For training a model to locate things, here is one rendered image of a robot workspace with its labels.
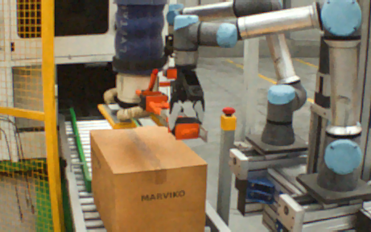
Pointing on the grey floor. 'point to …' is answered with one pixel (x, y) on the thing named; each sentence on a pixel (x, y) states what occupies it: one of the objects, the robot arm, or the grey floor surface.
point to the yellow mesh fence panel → (43, 113)
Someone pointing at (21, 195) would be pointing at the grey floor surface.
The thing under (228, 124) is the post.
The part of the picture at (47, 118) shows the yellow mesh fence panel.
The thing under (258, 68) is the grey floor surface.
